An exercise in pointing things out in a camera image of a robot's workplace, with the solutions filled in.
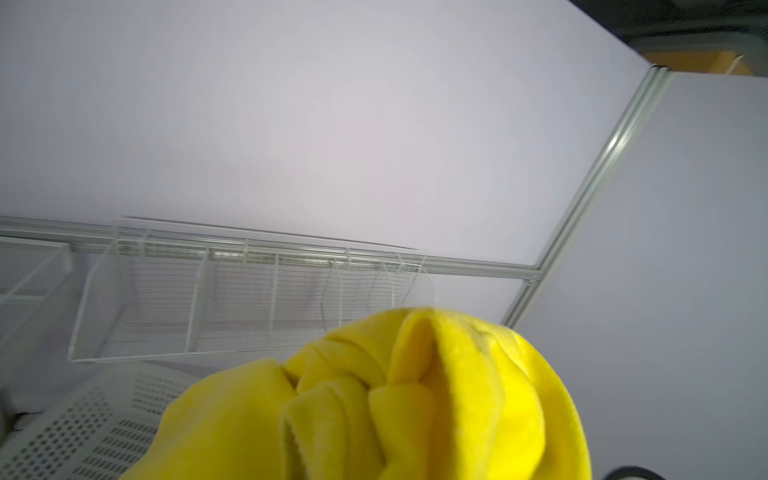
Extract black cable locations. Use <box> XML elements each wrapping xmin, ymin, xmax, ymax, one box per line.
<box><xmin>601</xmin><ymin>465</ymin><xmax>667</xmax><ymax>480</ymax></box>

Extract long white wire shelf basket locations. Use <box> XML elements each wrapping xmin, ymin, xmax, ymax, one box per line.
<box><xmin>68</xmin><ymin>217</ymin><xmax>437</xmax><ymax>363</ymax></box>

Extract yellow trousers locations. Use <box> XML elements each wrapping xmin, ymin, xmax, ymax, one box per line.
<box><xmin>127</xmin><ymin>308</ymin><xmax>592</xmax><ymax>479</ymax></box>

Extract white plastic laundry basket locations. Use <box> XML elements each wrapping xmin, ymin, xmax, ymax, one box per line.
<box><xmin>1</xmin><ymin>363</ymin><xmax>198</xmax><ymax>479</ymax></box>

